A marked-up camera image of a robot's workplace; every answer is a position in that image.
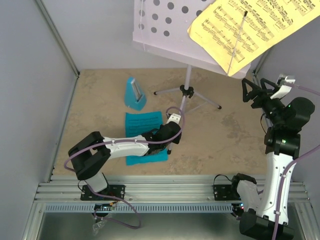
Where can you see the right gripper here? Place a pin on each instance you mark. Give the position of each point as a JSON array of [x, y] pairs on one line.
[[264, 94]]

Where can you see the left aluminium frame post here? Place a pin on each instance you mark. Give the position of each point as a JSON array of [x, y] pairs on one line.
[[52, 27]]

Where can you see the right aluminium frame post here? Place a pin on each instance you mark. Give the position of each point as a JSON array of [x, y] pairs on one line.
[[257, 64]]

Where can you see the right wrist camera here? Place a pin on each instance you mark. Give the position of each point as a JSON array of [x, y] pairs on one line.
[[284, 84]]

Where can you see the white tripod music stand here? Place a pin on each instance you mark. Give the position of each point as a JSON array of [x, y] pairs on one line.
[[160, 28]]

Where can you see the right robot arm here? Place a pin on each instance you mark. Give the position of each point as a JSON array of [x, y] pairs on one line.
[[265, 215]]

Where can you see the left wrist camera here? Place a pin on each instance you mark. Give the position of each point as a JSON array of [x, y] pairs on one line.
[[175, 118]]

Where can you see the yellow music sheet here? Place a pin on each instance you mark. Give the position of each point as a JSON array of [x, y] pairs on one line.
[[235, 32]]

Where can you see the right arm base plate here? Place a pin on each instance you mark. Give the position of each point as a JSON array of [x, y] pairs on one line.
[[225, 192]]

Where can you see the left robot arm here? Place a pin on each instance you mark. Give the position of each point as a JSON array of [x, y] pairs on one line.
[[90, 154]]

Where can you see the blue music sheet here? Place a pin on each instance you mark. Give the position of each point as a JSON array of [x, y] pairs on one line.
[[137, 124]]

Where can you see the blue metronome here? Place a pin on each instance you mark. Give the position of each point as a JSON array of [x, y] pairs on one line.
[[134, 96]]

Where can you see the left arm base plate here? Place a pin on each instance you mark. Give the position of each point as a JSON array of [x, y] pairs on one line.
[[114, 190]]

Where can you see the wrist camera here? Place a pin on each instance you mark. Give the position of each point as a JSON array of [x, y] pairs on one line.
[[284, 84], [175, 118]]

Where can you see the aluminium frame post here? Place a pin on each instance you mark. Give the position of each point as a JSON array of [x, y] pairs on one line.
[[257, 64], [52, 27]]

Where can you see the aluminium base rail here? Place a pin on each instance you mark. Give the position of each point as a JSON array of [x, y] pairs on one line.
[[138, 188]]

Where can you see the grey cable duct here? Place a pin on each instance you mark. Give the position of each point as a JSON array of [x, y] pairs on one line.
[[140, 208]]

